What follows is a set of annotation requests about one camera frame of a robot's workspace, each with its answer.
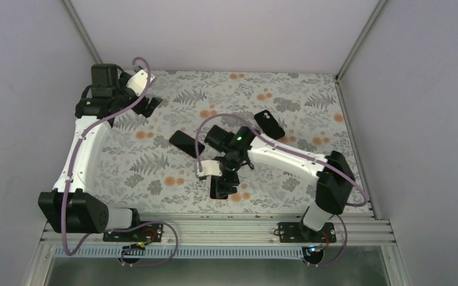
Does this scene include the pink-edged black smartphone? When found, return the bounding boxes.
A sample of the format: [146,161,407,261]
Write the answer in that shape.
[209,176,231,200]

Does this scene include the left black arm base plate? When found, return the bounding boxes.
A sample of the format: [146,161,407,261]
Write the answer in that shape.
[103,223,164,243]

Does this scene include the purple smartphone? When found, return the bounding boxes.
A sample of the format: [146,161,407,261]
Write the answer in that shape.
[169,130,205,158]

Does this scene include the aluminium rail frame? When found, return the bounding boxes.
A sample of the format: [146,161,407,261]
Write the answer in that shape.
[39,213,397,247]

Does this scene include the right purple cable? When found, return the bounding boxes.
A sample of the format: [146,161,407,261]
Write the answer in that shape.
[194,113,370,268]

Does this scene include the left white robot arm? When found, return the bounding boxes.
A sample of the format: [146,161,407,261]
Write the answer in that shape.
[38,64,160,241]

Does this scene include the white slotted cable duct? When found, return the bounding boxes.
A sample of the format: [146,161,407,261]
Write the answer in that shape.
[53,246,307,260]

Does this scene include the black phone case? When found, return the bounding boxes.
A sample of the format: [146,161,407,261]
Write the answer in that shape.
[254,110,285,140]

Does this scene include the floral patterned table mat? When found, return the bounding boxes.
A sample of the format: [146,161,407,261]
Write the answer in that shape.
[92,71,357,215]

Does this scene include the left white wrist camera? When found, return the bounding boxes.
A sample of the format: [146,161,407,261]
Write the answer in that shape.
[126,69,148,97]

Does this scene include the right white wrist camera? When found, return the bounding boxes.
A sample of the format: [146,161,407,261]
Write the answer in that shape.
[196,160,222,180]

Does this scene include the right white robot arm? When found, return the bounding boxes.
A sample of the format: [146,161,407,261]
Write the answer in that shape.
[196,126,355,243]

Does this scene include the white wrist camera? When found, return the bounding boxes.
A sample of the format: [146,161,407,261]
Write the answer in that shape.
[126,69,148,97]
[196,160,222,180]

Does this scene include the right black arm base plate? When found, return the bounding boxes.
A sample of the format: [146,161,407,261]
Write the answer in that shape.
[273,222,337,243]

